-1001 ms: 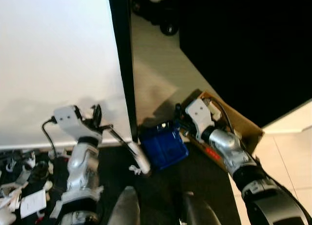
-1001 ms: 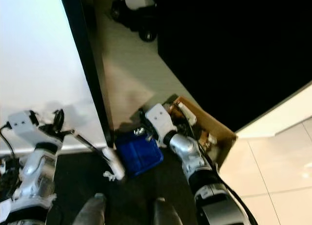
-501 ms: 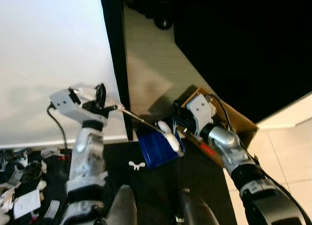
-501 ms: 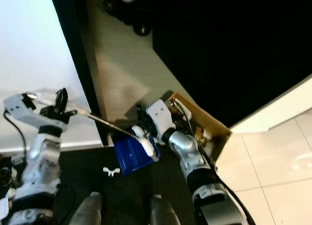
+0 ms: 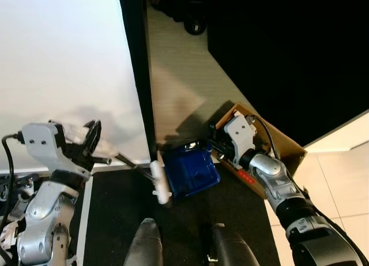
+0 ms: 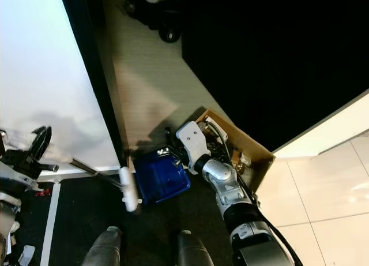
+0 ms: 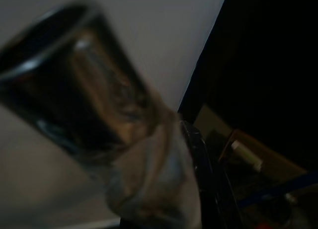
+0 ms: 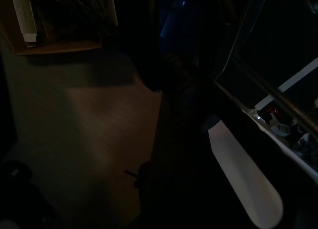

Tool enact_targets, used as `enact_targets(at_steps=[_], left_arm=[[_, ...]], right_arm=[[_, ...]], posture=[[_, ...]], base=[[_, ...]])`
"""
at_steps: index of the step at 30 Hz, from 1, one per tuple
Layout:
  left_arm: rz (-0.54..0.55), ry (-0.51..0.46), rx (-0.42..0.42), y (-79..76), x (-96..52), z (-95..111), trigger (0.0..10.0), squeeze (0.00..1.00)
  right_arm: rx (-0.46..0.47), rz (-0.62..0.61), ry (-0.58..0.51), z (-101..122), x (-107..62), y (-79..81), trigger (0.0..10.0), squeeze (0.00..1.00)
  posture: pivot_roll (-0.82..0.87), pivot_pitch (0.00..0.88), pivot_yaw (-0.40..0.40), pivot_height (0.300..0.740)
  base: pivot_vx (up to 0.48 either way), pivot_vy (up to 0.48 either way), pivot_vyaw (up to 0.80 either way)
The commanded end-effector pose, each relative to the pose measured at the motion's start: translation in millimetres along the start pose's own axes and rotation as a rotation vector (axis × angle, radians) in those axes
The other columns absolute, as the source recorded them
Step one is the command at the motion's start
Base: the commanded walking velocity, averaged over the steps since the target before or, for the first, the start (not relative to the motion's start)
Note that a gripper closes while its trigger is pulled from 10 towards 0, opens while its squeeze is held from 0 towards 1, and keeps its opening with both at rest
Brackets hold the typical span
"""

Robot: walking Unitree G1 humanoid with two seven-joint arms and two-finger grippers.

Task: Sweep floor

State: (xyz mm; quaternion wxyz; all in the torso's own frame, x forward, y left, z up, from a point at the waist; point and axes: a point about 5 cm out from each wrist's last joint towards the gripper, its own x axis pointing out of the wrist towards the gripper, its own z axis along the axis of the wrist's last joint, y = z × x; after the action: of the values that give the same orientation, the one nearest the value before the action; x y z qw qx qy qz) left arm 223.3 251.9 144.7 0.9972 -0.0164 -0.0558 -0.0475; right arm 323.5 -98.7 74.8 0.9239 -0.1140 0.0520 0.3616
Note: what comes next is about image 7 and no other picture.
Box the dark shiny dustpan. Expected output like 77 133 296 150
0 0 202 229

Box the blue metal bar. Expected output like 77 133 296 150
236 169 318 209

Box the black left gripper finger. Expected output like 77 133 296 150
179 119 242 229

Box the brown cardboard box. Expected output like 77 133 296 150
218 128 310 181

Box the white plastic bottle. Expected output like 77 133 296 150
230 139 264 172

